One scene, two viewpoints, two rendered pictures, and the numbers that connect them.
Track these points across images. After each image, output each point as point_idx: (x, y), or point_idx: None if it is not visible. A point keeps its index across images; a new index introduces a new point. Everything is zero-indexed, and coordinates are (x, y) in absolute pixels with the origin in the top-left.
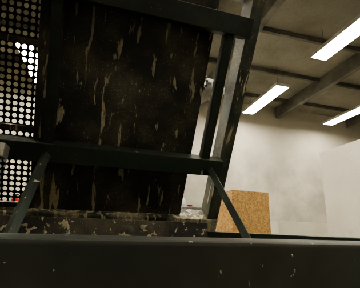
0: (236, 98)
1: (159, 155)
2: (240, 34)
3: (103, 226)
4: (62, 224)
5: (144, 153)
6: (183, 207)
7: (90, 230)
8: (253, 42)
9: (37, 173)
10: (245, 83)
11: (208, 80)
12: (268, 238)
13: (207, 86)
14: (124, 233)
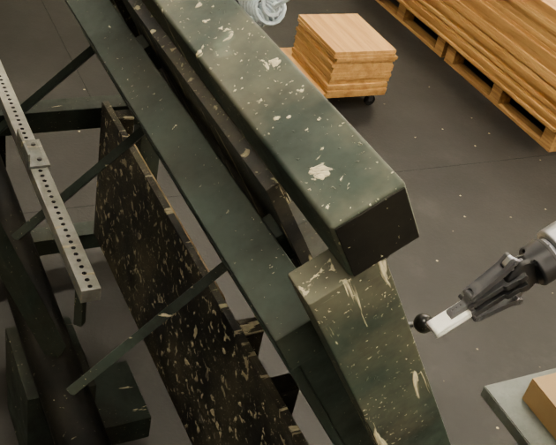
0: (372, 441)
1: (302, 392)
2: (274, 342)
3: (271, 407)
4: (244, 359)
5: (289, 369)
6: None
7: (261, 396)
8: (341, 373)
9: (174, 303)
10: (372, 436)
11: (450, 316)
12: None
13: (474, 320)
14: (284, 441)
